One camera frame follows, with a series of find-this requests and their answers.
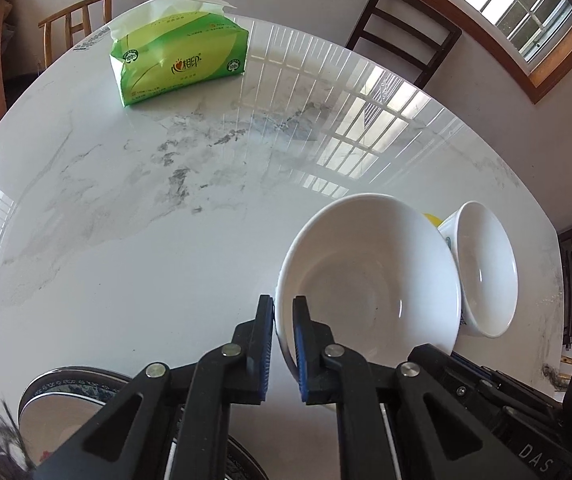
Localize white bowl with rabbit print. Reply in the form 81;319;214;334
275;192;462;386

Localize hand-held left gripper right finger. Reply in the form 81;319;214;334
292;296;539;480

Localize small white bowl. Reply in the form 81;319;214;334
437;201;519;338

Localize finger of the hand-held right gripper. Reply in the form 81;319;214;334
406;344;512;417

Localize white pink floral plate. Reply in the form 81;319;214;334
20;391;117;480

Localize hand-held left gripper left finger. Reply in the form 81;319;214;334
31;294;275;480

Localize green tissue pack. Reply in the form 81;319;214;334
110;0;249;109

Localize barred window with brown frame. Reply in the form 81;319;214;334
336;0;572;103

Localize large blue patterned plate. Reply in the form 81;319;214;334
18;365;269;480

